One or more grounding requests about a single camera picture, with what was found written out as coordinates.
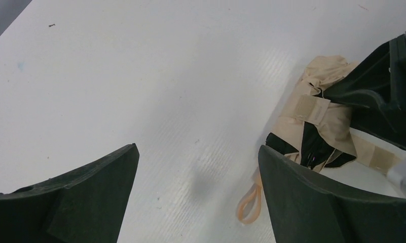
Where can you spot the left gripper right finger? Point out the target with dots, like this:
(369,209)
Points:
(305,206)

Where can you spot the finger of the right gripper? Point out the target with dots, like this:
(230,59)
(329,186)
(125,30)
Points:
(376,90)

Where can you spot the black and beige umbrella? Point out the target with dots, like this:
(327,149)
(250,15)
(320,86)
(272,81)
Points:
(314,132)

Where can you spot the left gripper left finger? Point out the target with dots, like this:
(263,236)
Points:
(86,204)

